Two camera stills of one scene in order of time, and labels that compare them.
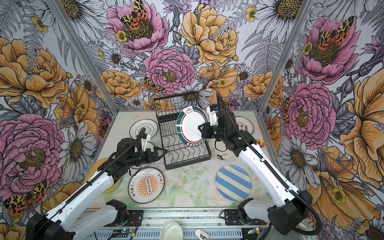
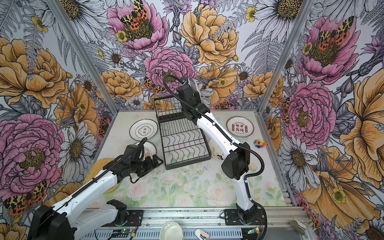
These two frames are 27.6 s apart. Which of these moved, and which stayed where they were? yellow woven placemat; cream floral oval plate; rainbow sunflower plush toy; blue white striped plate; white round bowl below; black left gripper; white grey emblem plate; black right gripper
Moved: black left gripper; black right gripper; blue white striped plate
Stayed: rainbow sunflower plush toy; cream floral oval plate; white grey emblem plate; white round bowl below; yellow woven placemat
